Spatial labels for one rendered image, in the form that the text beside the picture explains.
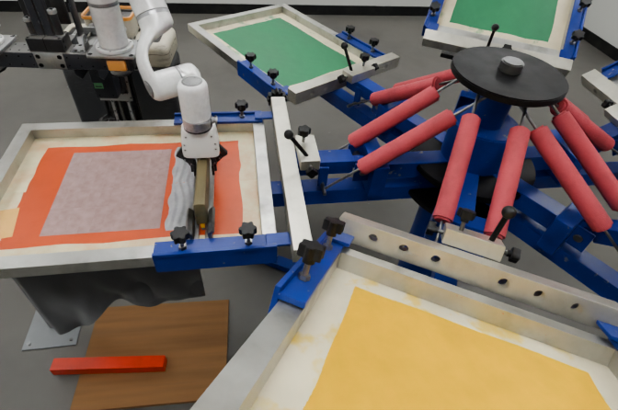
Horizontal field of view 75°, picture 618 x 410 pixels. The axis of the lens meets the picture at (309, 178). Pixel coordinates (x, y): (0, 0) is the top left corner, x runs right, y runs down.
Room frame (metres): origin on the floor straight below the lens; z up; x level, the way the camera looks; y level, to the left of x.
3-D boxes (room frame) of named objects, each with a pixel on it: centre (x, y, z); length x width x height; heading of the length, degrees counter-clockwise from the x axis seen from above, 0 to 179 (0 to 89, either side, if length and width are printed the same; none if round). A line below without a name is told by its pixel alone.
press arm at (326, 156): (0.96, -0.04, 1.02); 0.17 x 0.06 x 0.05; 102
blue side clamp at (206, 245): (0.62, 0.22, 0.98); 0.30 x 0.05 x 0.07; 102
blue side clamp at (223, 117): (1.16, 0.33, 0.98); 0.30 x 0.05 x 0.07; 102
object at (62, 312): (0.62, 0.52, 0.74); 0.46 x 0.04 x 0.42; 102
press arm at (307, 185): (0.93, 0.08, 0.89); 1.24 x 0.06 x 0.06; 102
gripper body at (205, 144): (0.88, 0.31, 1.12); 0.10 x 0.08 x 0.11; 102
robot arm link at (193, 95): (0.92, 0.33, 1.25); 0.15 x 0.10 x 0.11; 42
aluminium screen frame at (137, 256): (0.84, 0.51, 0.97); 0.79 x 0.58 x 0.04; 102
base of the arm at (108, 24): (1.36, 0.74, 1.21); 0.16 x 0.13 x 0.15; 7
